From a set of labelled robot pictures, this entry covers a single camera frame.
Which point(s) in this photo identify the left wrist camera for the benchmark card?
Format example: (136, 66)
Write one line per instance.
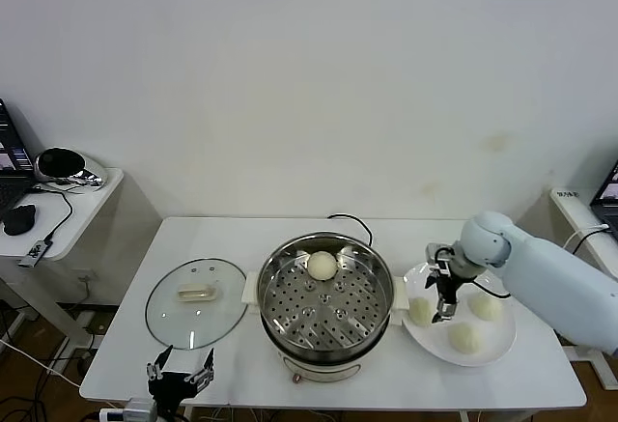
(140, 412)

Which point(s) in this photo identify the black computer mouse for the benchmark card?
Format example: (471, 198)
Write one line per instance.
(19, 219)

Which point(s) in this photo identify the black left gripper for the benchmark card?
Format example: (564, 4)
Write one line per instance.
(171, 385)

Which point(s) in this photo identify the black laptop with lit screen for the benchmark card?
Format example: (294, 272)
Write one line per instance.
(9, 151)

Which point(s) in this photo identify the shiny chrome rounded device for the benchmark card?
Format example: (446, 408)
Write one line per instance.
(58, 163)

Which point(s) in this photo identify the white printed label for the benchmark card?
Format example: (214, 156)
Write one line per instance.
(567, 195)

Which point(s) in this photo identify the white round plate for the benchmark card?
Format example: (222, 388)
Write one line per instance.
(493, 345)

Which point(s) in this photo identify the grey usb hub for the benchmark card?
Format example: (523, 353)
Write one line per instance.
(35, 253)

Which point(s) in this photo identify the white side table with mouse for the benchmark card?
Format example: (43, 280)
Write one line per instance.
(48, 214)

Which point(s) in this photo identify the black laptop with purple screen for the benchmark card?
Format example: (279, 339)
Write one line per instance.
(609, 195)

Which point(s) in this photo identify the stainless steel steamer basket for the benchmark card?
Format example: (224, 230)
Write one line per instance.
(367, 296)

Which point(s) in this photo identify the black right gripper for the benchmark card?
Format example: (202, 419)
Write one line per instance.
(446, 287)

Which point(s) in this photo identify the round glass pot lid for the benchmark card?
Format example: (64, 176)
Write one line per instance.
(212, 316)

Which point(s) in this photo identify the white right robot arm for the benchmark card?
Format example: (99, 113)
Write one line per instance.
(555, 272)

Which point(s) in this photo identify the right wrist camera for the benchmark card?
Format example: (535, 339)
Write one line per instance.
(437, 255)

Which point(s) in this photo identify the white steamed baozi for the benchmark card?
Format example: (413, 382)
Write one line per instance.
(486, 307)
(466, 337)
(322, 265)
(419, 311)

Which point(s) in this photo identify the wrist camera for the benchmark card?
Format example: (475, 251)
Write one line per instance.
(437, 255)
(140, 412)

